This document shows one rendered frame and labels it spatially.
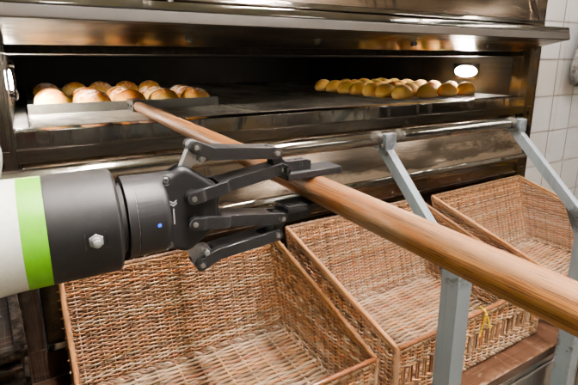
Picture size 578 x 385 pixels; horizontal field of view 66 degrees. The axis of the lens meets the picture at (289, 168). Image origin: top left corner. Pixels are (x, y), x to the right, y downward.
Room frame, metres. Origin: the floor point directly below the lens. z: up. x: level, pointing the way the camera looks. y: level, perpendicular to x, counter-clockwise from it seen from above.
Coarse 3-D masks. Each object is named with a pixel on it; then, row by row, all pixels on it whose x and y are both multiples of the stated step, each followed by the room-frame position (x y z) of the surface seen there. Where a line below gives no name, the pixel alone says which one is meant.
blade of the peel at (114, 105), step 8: (216, 96) 1.48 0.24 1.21; (32, 104) 1.22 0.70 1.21; (40, 104) 1.22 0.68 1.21; (48, 104) 1.23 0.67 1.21; (56, 104) 1.24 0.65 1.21; (64, 104) 1.25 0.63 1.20; (72, 104) 1.26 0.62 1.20; (80, 104) 1.27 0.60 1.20; (88, 104) 1.28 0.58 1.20; (96, 104) 1.30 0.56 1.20; (104, 104) 1.31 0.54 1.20; (112, 104) 1.32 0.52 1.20; (120, 104) 1.33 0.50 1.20; (152, 104) 1.38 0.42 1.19; (160, 104) 1.39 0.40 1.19; (168, 104) 1.40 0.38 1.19; (176, 104) 1.41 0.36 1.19; (184, 104) 1.43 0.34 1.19; (192, 104) 1.44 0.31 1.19; (200, 104) 1.45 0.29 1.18; (208, 104) 1.47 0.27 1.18; (216, 104) 1.48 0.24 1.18; (32, 112) 1.21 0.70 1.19; (40, 112) 1.22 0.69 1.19; (48, 112) 1.23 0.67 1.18; (56, 112) 1.24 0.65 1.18; (64, 112) 1.25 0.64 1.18; (72, 112) 1.26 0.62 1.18; (80, 112) 1.27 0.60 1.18
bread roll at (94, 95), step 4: (84, 92) 1.32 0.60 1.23; (88, 92) 1.31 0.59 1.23; (92, 92) 1.32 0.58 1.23; (96, 92) 1.32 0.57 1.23; (100, 92) 1.33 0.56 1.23; (80, 96) 1.30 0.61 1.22; (84, 96) 1.30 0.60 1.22; (88, 96) 1.30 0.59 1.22; (92, 96) 1.31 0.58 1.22; (96, 96) 1.31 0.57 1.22; (100, 96) 1.32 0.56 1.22; (104, 96) 1.33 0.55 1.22; (108, 96) 1.35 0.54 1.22; (80, 100) 1.30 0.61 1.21; (84, 100) 1.30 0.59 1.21; (88, 100) 1.30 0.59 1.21; (92, 100) 1.30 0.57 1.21; (96, 100) 1.31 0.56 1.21; (100, 100) 1.31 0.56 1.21; (104, 100) 1.32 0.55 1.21; (108, 100) 1.34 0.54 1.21
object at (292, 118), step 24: (504, 96) 1.82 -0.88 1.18; (144, 120) 1.09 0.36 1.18; (192, 120) 1.11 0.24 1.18; (216, 120) 1.14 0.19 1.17; (240, 120) 1.18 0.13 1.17; (264, 120) 1.22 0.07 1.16; (288, 120) 1.25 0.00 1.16; (312, 120) 1.30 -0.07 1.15; (336, 120) 1.34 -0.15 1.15; (24, 144) 0.92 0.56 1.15; (48, 144) 0.95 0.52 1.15; (72, 144) 0.97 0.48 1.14
